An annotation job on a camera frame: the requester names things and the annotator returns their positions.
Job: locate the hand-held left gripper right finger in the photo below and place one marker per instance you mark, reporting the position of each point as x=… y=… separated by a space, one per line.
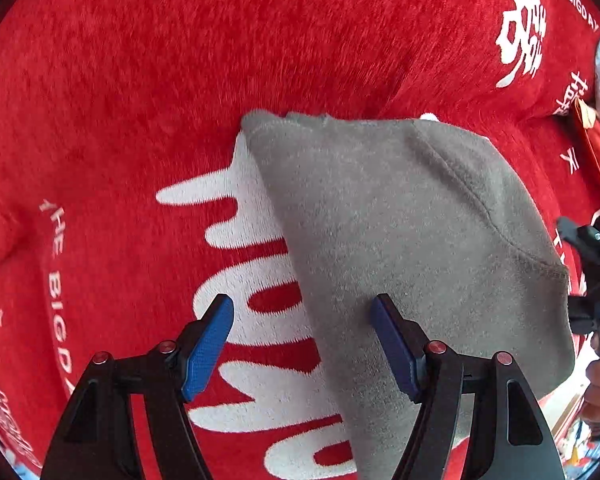
x=395 y=350

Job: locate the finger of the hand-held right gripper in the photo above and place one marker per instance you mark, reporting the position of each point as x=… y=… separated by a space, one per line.
x=582 y=312
x=572 y=232

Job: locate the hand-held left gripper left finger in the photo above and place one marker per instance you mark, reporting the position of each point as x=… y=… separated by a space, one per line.
x=207 y=345

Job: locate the grey knit sweater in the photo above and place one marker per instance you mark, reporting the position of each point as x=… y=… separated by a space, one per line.
x=405 y=235

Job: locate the light wooden board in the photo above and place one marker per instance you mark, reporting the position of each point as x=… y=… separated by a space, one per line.
x=569 y=410

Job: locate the red printed blanket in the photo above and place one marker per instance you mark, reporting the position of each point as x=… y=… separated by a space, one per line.
x=155 y=85

